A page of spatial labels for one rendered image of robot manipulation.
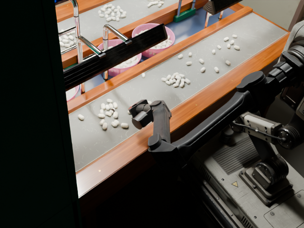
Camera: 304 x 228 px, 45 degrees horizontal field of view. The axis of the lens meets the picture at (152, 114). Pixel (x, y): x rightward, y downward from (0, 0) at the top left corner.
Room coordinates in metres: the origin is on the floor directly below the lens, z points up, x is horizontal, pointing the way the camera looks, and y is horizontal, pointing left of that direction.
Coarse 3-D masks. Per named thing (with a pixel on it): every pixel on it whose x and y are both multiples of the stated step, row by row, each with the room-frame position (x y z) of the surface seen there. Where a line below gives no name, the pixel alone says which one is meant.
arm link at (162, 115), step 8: (160, 104) 1.05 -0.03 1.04; (160, 112) 0.98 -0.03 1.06; (168, 112) 1.02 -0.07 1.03; (160, 120) 0.92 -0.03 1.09; (168, 120) 0.94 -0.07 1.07; (160, 128) 0.85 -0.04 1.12; (168, 128) 0.87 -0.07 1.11; (152, 136) 0.76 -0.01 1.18; (160, 136) 0.76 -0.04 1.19; (168, 136) 0.81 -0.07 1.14; (152, 144) 0.71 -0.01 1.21; (160, 144) 0.72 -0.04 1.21
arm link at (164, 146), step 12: (252, 72) 0.97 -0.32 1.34; (240, 84) 0.91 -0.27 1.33; (252, 84) 0.89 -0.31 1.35; (240, 96) 0.86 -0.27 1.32; (228, 108) 0.82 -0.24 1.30; (240, 108) 0.83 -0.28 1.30; (252, 108) 0.85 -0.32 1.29; (204, 120) 0.79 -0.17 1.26; (216, 120) 0.77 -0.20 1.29; (228, 120) 0.79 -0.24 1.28; (192, 132) 0.75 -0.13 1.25; (204, 132) 0.74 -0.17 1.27; (216, 132) 0.75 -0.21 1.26; (168, 144) 0.70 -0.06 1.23; (180, 144) 0.69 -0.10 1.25; (192, 144) 0.70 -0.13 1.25; (204, 144) 0.71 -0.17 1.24; (156, 156) 0.69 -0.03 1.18; (168, 156) 0.66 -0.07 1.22; (180, 156) 0.66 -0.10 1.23; (168, 168) 0.66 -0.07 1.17; (180, 168) 0.64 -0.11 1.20
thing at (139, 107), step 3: (141, 102) 1.16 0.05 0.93; (144, 102) 1.17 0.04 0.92; (147, 102) 1.17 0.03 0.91; (135, 105) 1.13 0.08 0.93; (138, 105) 1.13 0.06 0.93; (141, 105) 1.12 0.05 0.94; (144, 105) 1.12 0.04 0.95; (132, 108) 1.11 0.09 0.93; (135, 108) 1.12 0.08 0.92; (138, 108) 1.11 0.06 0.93; (141, 108) 1.10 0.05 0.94; (129, 111) 1.11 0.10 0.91; (132, 111) 1.10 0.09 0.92; (135, 111) 1.11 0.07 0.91; (138, 111) 1.10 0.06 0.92; (132, 114) 1.09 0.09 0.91; (135, 114) 1.10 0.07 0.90
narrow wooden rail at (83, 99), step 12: (240, 12) 2.29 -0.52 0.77; (216, 24) 2.10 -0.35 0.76; (228, 24) 2.15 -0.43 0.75; (192, 36) 1.94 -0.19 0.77; (204, 36) 1.96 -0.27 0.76; (168, 48) 1.79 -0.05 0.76; (180, 48) 1.80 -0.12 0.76; (156, 60) 1.66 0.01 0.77; (132, 72) 1.53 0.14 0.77; (108, 84) 1.41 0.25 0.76; (120, 84) 1.44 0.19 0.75; (84, 96) 1.30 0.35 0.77; (96, 96) 1.32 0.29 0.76; (72, 108) 1.21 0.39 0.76
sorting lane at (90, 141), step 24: (240, 24) 2.18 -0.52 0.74; (264, 24) 2.22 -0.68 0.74; (192, 48) 1.85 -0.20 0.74; (216, 48) 1.88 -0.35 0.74; (240, 48) 1.91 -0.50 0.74; (144, 72) 1.57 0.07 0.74; (168, 72) 1.60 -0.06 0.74; (192, 72) 1.62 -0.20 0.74; (216, 72) 1.65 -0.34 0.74; (120, 96) 1.36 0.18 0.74; (144, 96) 1.38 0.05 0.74; (168, 96) 1.41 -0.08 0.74; (72, 120) 1.16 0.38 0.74; (96, 120) 1.18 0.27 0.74; (120, 120) 1.20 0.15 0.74; (72, 144) 1.01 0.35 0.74; (96, 144) 1.03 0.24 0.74
